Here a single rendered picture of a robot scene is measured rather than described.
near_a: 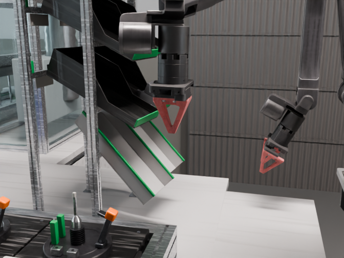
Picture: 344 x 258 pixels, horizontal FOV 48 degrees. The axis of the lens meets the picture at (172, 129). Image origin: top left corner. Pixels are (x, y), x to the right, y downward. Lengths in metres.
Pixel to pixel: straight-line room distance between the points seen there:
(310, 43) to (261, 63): 2.30
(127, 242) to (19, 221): 0.29
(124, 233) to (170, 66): 0.41
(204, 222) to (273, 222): 0.21
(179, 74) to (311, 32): 0.56
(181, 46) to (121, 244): 0.44
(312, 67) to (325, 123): 2.41
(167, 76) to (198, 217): 0.61
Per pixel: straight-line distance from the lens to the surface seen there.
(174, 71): 0.71
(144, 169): 1.09
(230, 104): 3.55
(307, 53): 1.19
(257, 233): 1.17
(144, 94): 1.12
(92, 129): 0.97
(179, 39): 0.71
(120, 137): 1.11
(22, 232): 0.98
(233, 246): 1.10
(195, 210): 1.27
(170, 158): 1.24
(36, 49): 1.79
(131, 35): 0.71
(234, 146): 3.64
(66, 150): 1.91
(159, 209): 1.27
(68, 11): 1.01
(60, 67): 1.03
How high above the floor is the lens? 1.43
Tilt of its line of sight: 15 degrees down
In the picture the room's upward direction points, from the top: straight up
